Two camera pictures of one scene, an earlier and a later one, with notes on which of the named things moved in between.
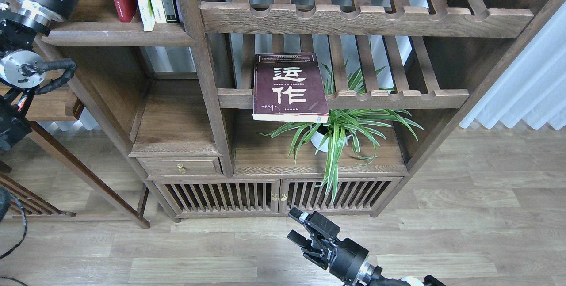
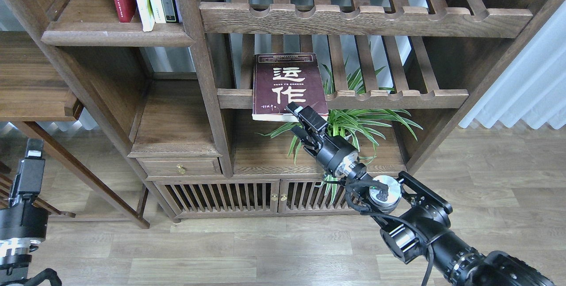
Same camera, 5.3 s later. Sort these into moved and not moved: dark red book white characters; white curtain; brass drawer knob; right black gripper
Moved: right black gripper
Not moved: brass drawer knob; dark red book white characters; white curtain
